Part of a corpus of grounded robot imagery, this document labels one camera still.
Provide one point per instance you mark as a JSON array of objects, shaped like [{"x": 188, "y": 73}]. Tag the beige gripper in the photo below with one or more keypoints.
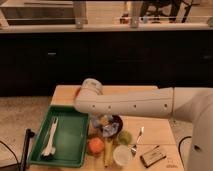
[{"x": 105, "y": 120}]

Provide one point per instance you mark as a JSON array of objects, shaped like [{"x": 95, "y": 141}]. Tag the blue sponge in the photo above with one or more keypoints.
[{"x": 95, "y": 122}]

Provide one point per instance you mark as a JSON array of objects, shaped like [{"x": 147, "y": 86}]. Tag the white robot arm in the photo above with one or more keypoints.
[{"x": 193, "y": 105}]

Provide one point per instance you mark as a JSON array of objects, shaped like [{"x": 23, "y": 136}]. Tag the green plastic tray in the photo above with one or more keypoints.
[{"x": 69, "y": 140}]

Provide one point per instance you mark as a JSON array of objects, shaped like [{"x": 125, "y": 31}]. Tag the dark brown bowl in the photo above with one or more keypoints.
[{"x": 117, "y": 119}]

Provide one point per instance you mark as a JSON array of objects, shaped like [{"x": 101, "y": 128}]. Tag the yellow banana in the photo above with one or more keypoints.
[{"x": 108, "y": 152}]

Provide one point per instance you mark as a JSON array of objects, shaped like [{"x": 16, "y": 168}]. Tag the orange fruit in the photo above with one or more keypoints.
[{"x": 96, "y": 145}]

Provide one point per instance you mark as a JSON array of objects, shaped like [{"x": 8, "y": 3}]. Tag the green lime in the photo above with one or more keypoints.
[{"x": 124, "y": 138}]

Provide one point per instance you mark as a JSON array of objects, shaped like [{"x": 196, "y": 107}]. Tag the white cup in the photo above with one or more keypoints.
[{"x": 122, "y": 155}]

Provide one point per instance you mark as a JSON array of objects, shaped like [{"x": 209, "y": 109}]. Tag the metal fork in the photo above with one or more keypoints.
[{"x": 134, "y": 146}]

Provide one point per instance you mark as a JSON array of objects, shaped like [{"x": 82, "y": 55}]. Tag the orange bowl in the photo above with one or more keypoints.
[{"x": 77, "y": 92}]

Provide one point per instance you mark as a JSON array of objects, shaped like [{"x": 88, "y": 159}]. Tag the brown wooden block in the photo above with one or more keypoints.
[{"x": 153, "y": 156}]

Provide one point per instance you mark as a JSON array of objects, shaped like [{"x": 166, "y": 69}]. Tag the white plastic fork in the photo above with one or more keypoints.
[{"x": 50, "y": 149}]

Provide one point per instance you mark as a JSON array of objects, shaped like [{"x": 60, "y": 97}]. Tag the black stand left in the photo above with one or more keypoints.
[{"x": 21, "y": 164}]

